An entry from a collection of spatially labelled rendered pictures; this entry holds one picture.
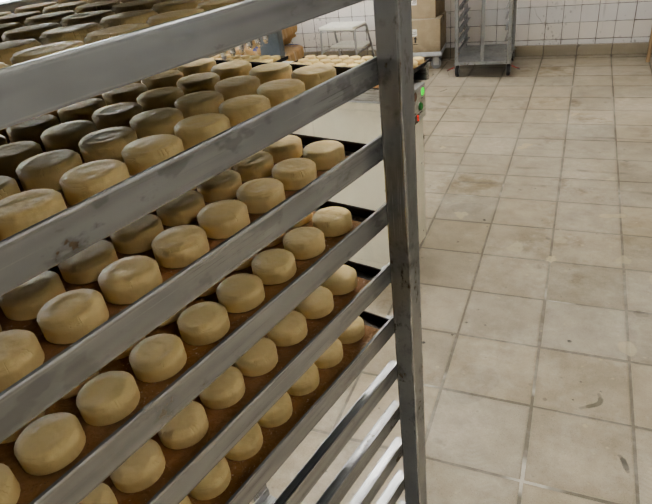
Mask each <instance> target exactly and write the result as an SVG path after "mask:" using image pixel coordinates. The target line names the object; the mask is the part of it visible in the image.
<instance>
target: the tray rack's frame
mask: <svg viewBox="0 0 652 504"><path fill-rule="evenodd" d="M513 4H514V0H510V6H509V25H508V44H507V52H504V49H505V46H506V44H490V45H484V38H485V7H486V0H482V19H481V45H467V46H465V47H464V49H463V51H462V53H460V54H459V56H458V47H459V43H458V39H459V32H458V28H459V22H458V18H459V11H458V7H459V0H455V63H454V65H455V68H456V66H459V73H460V65H493V64H506V70H507V64H510V63H512V61H511V58H512V54H513V51H514V54H515V50H516V48H514V46H515V44H511V40H512V22H513Z"/></svg>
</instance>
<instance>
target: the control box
mask: <svg viewBox="0 0 652 504"><path fill-rule="evenodd" d="M422 87H424V94H423V95H422V94H421V89H422ZM415 93H416V94H417V99H416V101H415V125H416V124H417V123H418V122H419V121H420V120H421V119H422V118H423V117H424V116H425V115H426V97H425V82H419V81H418V82H417V83H416V84H414V94H415ZM420 103H423V109H422V110H419V104H420ZM417 115H418V117H417ZM417 118H418V120H417ZM417 121H418V122H417Z"/></svg>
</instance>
